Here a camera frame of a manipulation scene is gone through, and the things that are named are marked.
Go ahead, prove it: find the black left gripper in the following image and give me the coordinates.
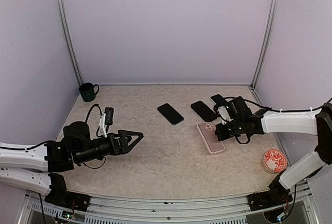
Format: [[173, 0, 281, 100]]
[[75, 129, 143, 164]]

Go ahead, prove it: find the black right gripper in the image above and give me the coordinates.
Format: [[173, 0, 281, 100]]
[[215, 118, 244, 141]]

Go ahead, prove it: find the pink clear phone case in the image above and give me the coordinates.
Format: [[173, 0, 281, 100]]
[[197, 122, 225, 155]]

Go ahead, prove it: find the light blue phone case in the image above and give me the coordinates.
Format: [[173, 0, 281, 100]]
[[210, 94, 228, 106]]

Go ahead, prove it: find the small black phone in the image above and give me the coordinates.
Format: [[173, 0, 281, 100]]
[[157, 103, 184, 125]]

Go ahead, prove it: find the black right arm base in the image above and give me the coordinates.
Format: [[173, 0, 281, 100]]
[[247, 173, 293, 211]]

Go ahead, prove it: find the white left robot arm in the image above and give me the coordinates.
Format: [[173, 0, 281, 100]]
[[1, 121, 144, 206]]

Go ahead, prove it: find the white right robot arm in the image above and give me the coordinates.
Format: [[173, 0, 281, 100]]
[[214, 96, 331, 205]]

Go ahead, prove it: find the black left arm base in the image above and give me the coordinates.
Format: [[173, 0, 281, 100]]
[[45, 173, 91, 212]]

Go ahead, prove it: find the red patterned white dish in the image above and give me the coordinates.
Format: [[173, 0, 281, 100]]
[[263, 149, 288, 173]]

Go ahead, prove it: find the dark green mug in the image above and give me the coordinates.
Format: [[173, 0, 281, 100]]
[[78, 82, 100, 102]]

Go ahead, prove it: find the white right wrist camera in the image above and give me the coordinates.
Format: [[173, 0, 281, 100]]
[[213, 104, 232, 124]]

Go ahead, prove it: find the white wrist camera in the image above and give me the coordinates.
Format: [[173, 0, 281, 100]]
[[97, 107, 114, 137], [213, 104, 232, 124]]

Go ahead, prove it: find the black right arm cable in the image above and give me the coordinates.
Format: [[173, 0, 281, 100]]
[[223, 96, 332, 144]]

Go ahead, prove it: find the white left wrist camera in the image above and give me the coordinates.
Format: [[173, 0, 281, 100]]
[[97, 107, 114, 137]]

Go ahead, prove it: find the right aluminium corner post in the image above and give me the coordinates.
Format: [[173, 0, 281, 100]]
[[251, 0, 278, 91]]

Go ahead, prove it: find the aluminium corner post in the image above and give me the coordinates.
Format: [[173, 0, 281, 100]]
[[251, 0, 278, 91], [56, 0, 83, 86]]

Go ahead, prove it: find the aluminium front rail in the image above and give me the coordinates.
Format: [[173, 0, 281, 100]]
[[17, 182, 321, 223]]

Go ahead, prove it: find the left aluminium corner post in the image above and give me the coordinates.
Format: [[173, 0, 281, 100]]
[[56, 0, 83, 86]]

